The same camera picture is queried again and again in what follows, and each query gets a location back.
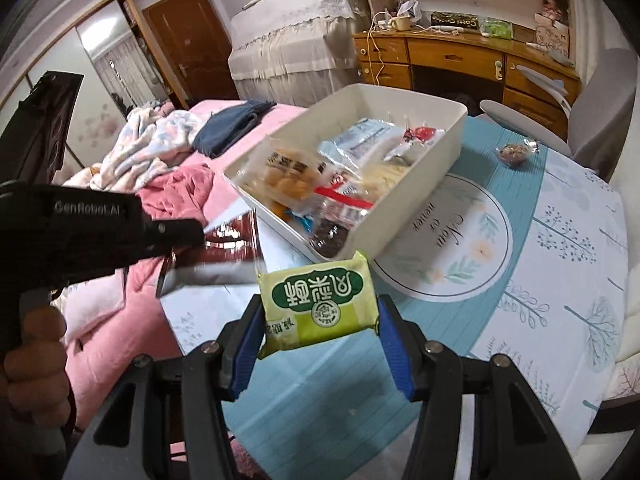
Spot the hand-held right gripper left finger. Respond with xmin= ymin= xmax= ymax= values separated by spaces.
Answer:
xmin=67 ymin=294 xmax=266 ymax=480

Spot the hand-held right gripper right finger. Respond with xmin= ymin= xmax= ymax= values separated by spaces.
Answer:
xmin=376 ymin=294 xmax=566 ymax=480

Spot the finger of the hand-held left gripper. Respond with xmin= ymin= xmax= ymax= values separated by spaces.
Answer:
xmin=142 ymin=217 xmax=206 ymax=263

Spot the brown patterned snack packet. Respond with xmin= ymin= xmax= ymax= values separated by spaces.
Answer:
xmin=155 ymin=210 xmax=268 ymax=298

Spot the green snack packet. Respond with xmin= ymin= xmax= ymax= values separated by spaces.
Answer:
xmin=256 ymin=251 xmax=382 ymax=361

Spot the yellow pastry packet orange label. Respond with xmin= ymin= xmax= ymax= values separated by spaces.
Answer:
xmin=245 ymin=137 xmax=326 ymax=211

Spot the chocolate cake red-strip wrapper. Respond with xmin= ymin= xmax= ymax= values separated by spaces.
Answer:
xmin=305 ymin=185 xmax=376 ymax=260

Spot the red cookie packet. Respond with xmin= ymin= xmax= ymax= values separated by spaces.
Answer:
xmin=320 ymin=162 xmax=366 ymax=196

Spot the flaky pastry clear packet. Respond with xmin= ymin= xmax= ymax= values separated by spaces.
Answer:
xmin=357 ymin=157 xmax=416 ymax=196

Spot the white plastic storage tray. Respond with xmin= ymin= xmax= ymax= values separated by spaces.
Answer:
xmin=222 ymin=83 xmax=468 ymax=263

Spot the large white blue packet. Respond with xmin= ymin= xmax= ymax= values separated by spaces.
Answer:
xmin=317 ymin=117 xmax=406 ymax=163

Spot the nut bar red-end wrapper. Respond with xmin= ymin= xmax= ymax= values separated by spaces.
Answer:
xmin=400 ymin=122 xmax=446 ymax=148

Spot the person's left hand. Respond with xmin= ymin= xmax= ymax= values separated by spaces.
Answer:
xmin=0 ymin=305 xmax=71 ymax=433

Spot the pink fleece garment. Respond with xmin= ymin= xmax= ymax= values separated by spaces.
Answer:
xmin=137 ymin=165 xmax=216 ymax=226

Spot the pink quilt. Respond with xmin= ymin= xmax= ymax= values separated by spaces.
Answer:
xmin=50 ymin=99 xmax=311 ymax=461

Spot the pastel floral blanket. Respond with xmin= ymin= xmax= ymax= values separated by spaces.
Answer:
xmin=87 ymin=102 xmax=206 ymax=193

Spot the navy folded cloth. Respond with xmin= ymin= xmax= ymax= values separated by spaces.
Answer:
xmin=192 ymin=100 xmax=278 ymax=160

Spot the teal white printed tablecloth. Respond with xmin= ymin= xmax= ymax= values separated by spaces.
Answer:
xmin=160 ymin=110 xmax=631 ymax=480

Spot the sliding mirror wardrobe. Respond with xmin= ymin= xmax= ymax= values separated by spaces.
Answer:
xmin=0 ymin=0 xmax=176 ymax=181

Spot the brown wooden door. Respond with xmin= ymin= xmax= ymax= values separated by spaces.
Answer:
xmin=141 ymin=0 xmax=241 ymax=110

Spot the lace-covered piano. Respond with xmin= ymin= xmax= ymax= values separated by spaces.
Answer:
xmin=227 ymin=0 xmax=373 ymax=108

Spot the nut cake in clear wrapper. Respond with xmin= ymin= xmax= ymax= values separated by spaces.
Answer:
xmin=495 ymin=137 xmax=540 ymax=167

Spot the wooden desk with drawers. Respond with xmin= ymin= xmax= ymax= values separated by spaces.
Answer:
xmin=352 ymin=25 xmax=583 ymax=143

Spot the grey office chair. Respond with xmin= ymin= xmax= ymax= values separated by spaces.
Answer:
xmin=477 ymin=47 xmax=638 ymax=171

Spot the dark printed packet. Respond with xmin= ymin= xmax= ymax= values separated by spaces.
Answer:
xmin=431 ymin=11 xmax=480 ymax=31

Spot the green plastic bag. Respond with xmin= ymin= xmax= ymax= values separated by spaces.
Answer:
xmin=480 ymin=17 xmax=515 ymax=41

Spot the printed beige box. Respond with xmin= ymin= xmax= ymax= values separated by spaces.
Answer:
xmin=534 ymin=22 xmax=571 ymax=58

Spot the brown-haired doll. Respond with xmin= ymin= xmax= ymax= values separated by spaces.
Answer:
xmin=540 ymin=0 xmax=571 ymax=26

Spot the white charging cable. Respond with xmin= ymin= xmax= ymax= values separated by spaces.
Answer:
xmin=365 ymin=10 xmax=396 ymax=86

